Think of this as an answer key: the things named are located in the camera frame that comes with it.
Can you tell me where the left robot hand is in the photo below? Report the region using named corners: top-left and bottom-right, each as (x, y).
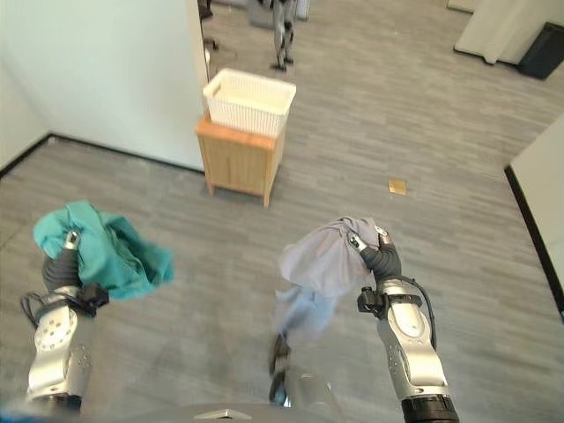
top-left (41, 229), bottom-right (83, 293)

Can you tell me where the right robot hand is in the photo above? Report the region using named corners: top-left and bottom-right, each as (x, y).
top-left (347, 226), bottom-right (403, 281)

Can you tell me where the teal green garment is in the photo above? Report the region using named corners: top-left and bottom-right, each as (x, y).
top-left (33, 199), bottom-right (175, 302)

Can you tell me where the grey lilac garment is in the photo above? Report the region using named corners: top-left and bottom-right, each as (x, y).
top-left (273, 215), bottom-right (389, 336)

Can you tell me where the white woven laundry basket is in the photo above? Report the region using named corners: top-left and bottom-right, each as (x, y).
top-left (202, 68), bottom-right (297, 138)

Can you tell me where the small wooden cabinet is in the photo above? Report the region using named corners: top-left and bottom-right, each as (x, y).
top-left (195, 115), bottom-right (287, 208)

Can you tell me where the black bin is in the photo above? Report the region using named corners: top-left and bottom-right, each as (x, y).
top-left (516, 21), bottom-right (564, 81)

